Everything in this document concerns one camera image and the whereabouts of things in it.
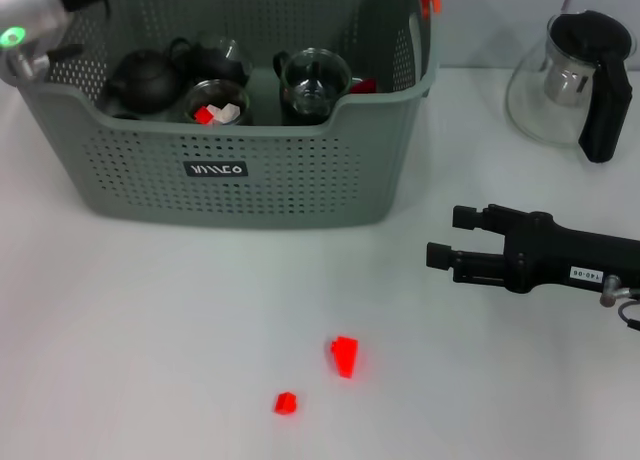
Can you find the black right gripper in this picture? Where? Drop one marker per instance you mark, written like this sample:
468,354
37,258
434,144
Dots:
560,262

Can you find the glass teacup with black base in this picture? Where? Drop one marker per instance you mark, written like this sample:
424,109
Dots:
312,85
210,60
292,119
192,97

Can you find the red wedge building brick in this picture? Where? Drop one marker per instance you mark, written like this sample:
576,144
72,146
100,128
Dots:
346,357

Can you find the small red building brick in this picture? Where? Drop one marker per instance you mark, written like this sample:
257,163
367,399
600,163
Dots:
286,404
202,114

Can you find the dark red building brick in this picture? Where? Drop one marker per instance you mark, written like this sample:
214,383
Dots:
364,86

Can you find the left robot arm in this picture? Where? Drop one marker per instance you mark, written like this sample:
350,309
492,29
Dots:
25,15

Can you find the grey perforated storage basket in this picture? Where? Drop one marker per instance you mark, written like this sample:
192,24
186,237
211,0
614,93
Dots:
300,200

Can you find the black clay teapot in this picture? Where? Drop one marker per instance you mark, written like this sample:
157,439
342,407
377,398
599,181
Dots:
142,82

